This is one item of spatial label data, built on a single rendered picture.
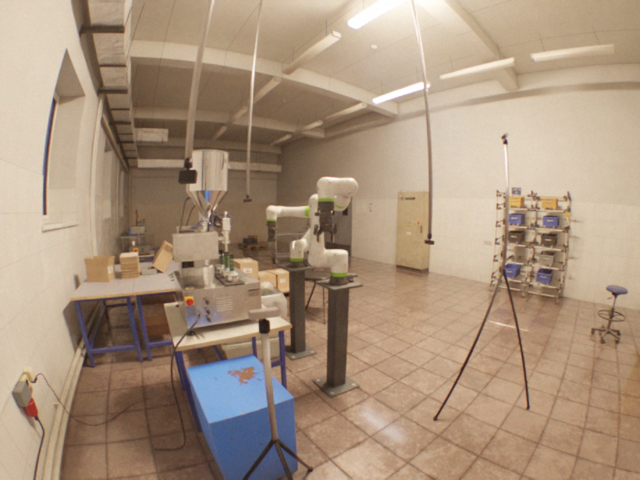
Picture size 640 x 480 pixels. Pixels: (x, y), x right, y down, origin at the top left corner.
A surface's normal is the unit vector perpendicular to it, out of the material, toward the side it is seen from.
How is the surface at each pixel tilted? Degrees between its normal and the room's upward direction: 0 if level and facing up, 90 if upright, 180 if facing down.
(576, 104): 90
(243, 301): 90
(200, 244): 90
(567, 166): 90
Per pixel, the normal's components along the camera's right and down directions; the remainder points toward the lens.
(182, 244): 0.58, 0.09
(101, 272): 0.29, 0.11
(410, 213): -0.81, 0.06
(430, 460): 0.00, -0.99
